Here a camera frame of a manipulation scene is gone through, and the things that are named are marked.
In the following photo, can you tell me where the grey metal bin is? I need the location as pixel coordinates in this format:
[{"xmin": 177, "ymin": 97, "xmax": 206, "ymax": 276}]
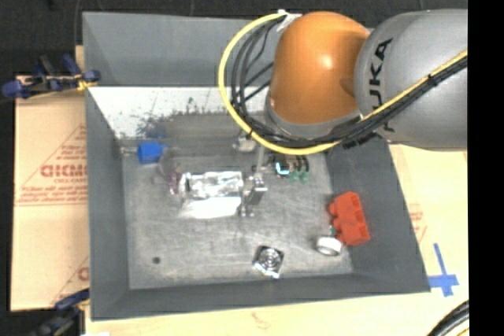
[{"xmin": 81, "ymin": 10, "xmax": 431, "ymax": 319}]

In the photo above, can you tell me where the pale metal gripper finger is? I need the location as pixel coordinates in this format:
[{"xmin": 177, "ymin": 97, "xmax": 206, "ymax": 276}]
[
  {"xmin": 238, "ymin": 175, "xmax": 255, "ymax": 218},
  {"xmin": 250, "ymin": 184, "xmax": 269, "ymax": 219}
]

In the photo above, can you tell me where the blue rounded block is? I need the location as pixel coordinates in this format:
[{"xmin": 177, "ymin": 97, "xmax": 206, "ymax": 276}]
[{"xmin": 136, "ymin": 142, "xmax": 169, "ymax": 165}]

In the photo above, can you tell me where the red toy brick block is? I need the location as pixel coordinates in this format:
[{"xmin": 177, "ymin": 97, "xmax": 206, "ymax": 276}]
[{"xmin": 328, "ymin": 190, "xmax": 372, "ymax": 248}]

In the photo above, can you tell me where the brown cardboard board red print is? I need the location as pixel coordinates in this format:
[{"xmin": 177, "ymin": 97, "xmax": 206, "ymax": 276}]
[{"xmin": 9, "ymin": 93, "xmax": 92, "ymax": 312}]

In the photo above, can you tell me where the white ring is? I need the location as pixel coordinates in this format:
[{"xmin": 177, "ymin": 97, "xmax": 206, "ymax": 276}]
[{"xmin": 316, "ymin": 236, "xmax": 343, "ymax": 257}]

